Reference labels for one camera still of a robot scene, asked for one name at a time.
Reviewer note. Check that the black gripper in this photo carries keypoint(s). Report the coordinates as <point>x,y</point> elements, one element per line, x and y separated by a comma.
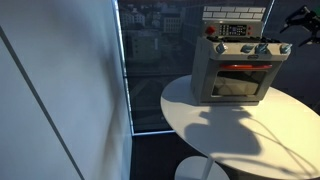
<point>316,25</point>

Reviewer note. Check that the blue oven knob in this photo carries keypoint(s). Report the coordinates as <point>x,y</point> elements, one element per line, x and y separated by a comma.
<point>220,47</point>
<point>285,48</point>
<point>247,48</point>
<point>261,48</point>

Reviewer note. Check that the grey toy oven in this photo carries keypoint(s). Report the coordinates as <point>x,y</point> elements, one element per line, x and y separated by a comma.
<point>233,80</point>

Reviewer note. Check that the red round oven dial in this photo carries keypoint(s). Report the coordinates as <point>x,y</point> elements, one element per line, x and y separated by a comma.
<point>210,30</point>

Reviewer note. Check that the white table pedestal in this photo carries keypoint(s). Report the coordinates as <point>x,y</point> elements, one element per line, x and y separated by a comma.
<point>190,170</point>

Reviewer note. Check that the white window frame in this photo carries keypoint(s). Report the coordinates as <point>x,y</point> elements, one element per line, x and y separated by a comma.
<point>128,100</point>

